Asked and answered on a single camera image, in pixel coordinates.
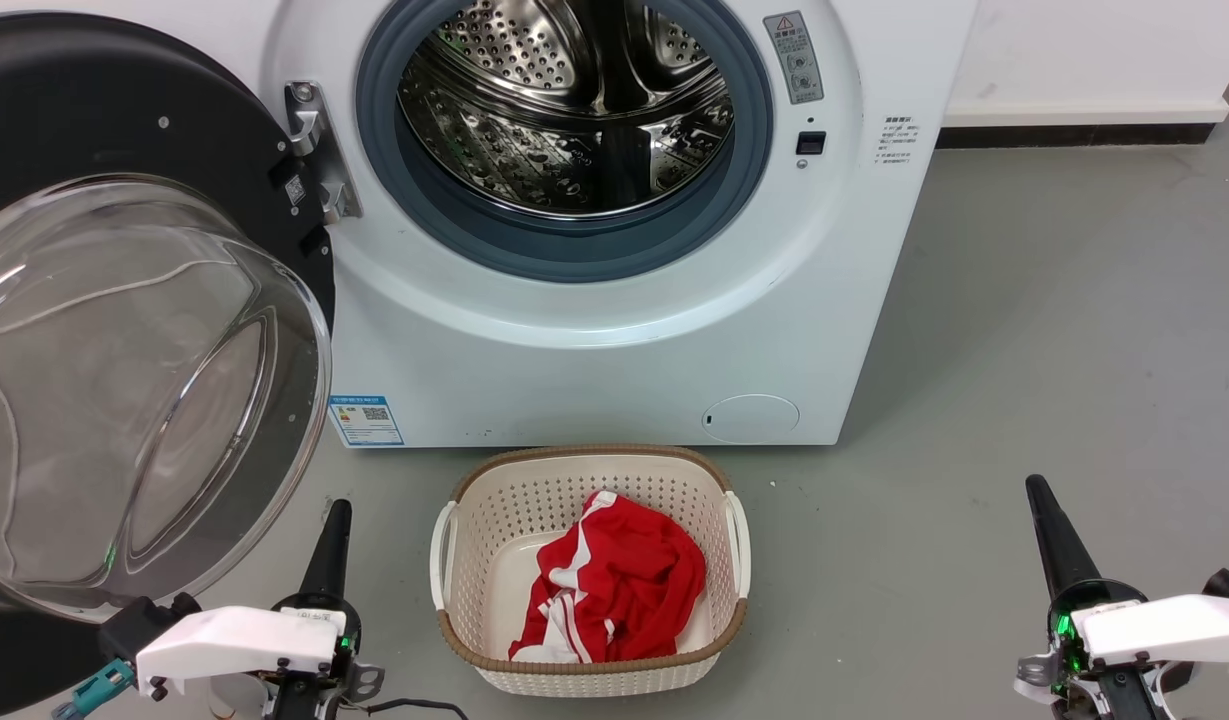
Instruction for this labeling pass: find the cream perforated laundry basket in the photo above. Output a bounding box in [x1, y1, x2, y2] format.
[430, 445, 752, 698]

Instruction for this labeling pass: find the round white filter cover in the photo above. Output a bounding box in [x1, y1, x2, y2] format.
[701, 394, 801, 444]

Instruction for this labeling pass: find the black round glass washer door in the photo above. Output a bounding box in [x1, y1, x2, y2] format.
[0, 12, 337, 720]

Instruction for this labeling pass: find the grey warning sticker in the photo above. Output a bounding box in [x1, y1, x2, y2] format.
[763, 10, 825, 105]

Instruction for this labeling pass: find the small printed text sticker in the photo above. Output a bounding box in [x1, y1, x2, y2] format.
[874, 115, 915, 166]

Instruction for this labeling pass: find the teal cable connector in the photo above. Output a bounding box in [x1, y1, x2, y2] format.
[52, 658, 135, 720]

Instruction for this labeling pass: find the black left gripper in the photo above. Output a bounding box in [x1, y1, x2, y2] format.
[264, 498, 386, 720]

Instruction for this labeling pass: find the red white striped garment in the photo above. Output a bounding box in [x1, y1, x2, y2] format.
[508, 490, 708, 664]

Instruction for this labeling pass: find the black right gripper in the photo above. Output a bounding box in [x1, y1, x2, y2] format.
[1014, 474, 1197, 720]

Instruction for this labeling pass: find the stainless steel washer drum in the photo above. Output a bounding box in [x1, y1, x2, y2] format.
[399, 0, 735, 221]

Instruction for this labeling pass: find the metal door hinge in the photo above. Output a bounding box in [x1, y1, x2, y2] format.
[284, 80, 363, 226]

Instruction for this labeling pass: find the white front-load washing machine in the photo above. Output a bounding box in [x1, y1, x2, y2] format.
[254, 0, 980, 449]

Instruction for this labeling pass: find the blue energy label sticker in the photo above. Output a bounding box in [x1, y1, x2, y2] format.
[329, 395, 405, 447]

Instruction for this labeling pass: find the thin black cable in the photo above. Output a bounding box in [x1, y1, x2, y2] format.
[339, 697, 470, 720]

